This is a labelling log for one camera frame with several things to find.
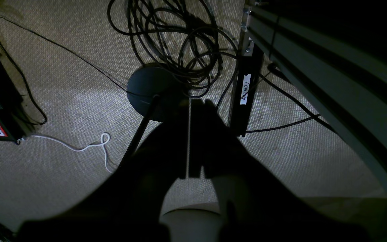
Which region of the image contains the white cable on floor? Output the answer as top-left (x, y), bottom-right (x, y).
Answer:
top-left (31, 132), bottom-right (115, 173)

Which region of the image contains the black power brick red label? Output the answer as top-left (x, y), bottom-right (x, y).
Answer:
top-left (0, 109), bottom-right (25, 145)

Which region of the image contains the black box white label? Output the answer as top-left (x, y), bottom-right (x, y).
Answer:
top-left (228, 54), bottom-right (264, 137)

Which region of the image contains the round black stand base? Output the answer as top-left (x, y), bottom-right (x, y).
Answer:
top-left (126, 63), bottom-right (188, 122)

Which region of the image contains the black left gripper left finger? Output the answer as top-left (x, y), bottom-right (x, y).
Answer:
top-left (19, 101), bottom-right (189, 242)

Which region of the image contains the coiled black cable bundle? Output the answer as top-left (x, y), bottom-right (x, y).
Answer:
top-left (107, 0), bottom-right (239, 98)

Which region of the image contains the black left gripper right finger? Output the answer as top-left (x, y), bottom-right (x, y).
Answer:
top-left (190, 100), bottom-right (372, 242)

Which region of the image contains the aluminium table frame rail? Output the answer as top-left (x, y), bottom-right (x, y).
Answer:
top-left (242, 0), bottom-right (387, 193)

